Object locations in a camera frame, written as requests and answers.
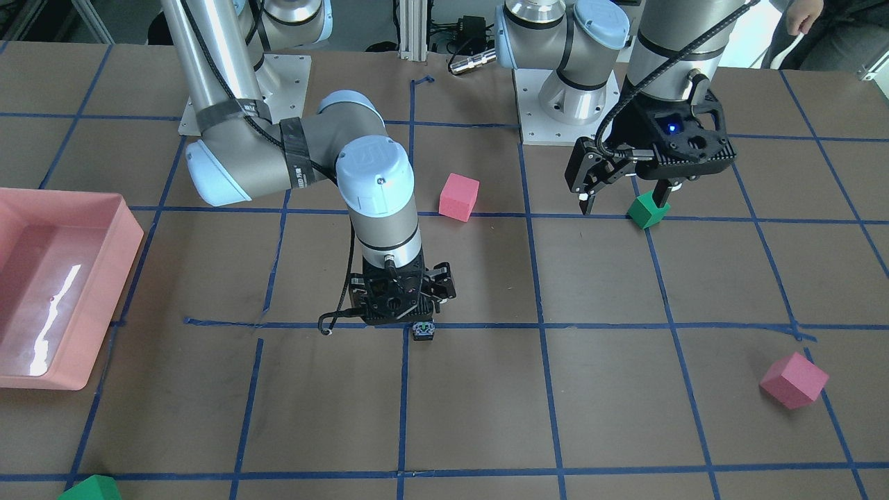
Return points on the black gripper with led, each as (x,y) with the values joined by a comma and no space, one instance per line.
(634,126)

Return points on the black gripper of arm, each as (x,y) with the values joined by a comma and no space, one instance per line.
(440,283)

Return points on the yellow push button black base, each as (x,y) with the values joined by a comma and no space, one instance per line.
(422,330)

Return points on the second robot arm blue caps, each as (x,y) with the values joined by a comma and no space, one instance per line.
(632,97)

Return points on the robot arm with blue caps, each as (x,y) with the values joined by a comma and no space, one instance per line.
(249,147)

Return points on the person hand in background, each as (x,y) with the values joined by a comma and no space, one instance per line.
(800,16)

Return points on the green foam cube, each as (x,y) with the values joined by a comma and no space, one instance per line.
(95,487)
(645,212)

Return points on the pink foam cube centre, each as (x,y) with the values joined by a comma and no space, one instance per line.
(458,197)

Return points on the pink foam cube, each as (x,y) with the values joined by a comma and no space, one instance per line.
(794,381)
(458,197)

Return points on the silver metal cylinder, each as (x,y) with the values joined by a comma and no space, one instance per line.
(471,63)

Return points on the black power adapter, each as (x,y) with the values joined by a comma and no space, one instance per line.
(470,28)

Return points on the pink plastic tray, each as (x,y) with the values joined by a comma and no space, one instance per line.
(65,257)

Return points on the green foam cube bottom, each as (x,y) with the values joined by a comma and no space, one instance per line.
(95,487)

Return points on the second silver arm base plate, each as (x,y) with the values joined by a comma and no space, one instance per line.
(553,113)

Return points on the aluminium profile post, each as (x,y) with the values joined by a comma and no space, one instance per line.
(413,21)

